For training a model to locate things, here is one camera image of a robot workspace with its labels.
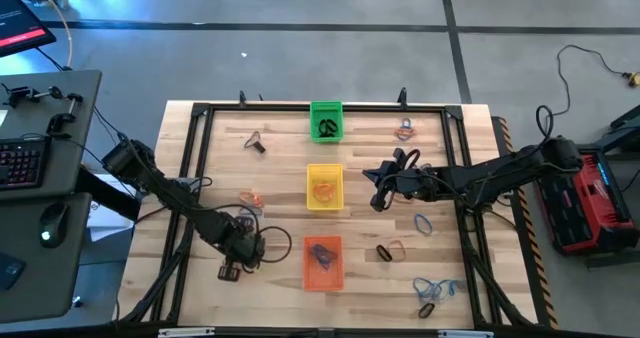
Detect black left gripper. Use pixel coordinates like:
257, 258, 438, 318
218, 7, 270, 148
218, 222, 266, 283

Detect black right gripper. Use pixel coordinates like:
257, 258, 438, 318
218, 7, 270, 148
362, 148, 439, 213

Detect blue items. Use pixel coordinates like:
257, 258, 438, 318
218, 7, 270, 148
312, 250, 335, 272

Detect yellow plastic basket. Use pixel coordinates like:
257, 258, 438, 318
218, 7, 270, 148
305, 163, 346, 212

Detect orange plastic basket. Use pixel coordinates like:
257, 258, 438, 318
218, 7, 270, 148
302, 235, 346, 293

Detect green plastic basket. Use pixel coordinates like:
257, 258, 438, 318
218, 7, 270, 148
309, 100, 345, 144

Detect white paper sheet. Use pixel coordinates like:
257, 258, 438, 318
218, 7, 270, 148
86, 173, 147, 244

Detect black desk beam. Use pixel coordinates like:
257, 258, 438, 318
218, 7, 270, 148
74, 166, 142, 223

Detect grey desk top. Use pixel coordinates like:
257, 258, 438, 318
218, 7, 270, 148
0, 69, 103, 202
0, 192, 94, 324

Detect black computer mouse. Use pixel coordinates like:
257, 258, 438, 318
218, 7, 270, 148
38, 202, 71, 250

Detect yellow black hazard strip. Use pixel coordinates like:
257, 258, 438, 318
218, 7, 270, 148
492, 115, 560, 330

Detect red black tool case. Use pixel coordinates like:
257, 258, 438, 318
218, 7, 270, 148
531, 144, 640, 257

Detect dark flat device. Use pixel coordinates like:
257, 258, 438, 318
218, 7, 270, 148
0, 251, 27, 292

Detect black desk clamp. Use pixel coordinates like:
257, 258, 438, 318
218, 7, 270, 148
1, 84, 65, 109
46, 92, 85, 135

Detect black backlit keyboard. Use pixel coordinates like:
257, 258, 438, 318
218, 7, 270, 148
0, 135, 52, 192

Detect black stand base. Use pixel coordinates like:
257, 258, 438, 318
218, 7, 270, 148
593, 103, 640, 154

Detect black computer monitor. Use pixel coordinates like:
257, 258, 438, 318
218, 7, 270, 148
0, 0, 58, 59

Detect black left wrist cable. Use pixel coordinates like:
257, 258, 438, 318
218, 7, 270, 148
238, 203, 294, 267

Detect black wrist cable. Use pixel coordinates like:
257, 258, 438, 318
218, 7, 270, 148
238, 203, 294, 267
534, 103, 556, 140

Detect silver metal bracket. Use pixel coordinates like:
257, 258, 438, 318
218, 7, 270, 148
437, 329, 495, 338
157, 326, 217, 338

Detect black aluminium table frame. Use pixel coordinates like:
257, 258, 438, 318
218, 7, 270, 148
115, 88, 537, 335

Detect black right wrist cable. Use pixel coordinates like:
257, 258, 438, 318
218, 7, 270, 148
534, 103, 556, 140

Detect black floor cable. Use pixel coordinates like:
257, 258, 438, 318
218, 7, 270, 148
543, 43, 632, 129

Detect tan floor cable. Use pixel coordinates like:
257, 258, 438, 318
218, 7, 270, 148
30, 0, 75, 70

